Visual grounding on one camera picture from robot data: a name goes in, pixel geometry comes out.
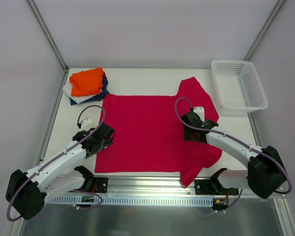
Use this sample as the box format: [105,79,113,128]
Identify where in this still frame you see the crimson red t-shirt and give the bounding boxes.
[94,78,222,186]

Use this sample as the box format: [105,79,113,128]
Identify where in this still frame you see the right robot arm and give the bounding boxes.
[179,110,293,199]

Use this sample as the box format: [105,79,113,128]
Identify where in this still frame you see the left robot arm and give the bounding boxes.
[5,123,116,222]

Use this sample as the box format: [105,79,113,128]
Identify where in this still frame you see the folded blue t-shirt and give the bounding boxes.
[69,74,110,106]

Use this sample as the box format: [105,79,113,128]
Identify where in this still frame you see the white plastic basket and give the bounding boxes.
[211,60,268,115]

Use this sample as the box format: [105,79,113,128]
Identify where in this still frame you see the folded orange t-shirt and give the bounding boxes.
[69,67,104,96]

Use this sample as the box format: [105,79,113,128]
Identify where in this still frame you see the folded white t-shirt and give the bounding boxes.
[62,83,107,105]

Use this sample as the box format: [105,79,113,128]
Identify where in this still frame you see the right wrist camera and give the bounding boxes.
[190,106,205,122]

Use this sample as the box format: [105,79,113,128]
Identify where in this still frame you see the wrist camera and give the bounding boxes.
[190,106,205,122]
[78,118,94,130]

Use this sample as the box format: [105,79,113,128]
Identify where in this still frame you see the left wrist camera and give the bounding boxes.
[78,118,94,130]

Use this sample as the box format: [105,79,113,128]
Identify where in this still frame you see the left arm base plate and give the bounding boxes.
[81,177,109,193]

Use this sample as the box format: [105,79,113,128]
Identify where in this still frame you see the white slotted cable duct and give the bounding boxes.
[50,194,213,207]

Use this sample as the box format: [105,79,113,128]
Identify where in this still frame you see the aluminium mounting rail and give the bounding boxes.
[19,173,285,199]

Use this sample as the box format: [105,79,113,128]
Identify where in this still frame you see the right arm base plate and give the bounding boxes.
[194,179,239,196]

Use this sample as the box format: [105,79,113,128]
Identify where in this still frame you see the right aluminium frame post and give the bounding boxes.
[243,0,287,61]

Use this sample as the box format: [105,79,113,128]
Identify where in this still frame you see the aluminium frame post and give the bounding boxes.
[243,0,287,61]
[26,0,68,72]

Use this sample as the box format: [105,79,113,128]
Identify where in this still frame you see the left aluminium frame post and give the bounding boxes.
[26,0,68,72]

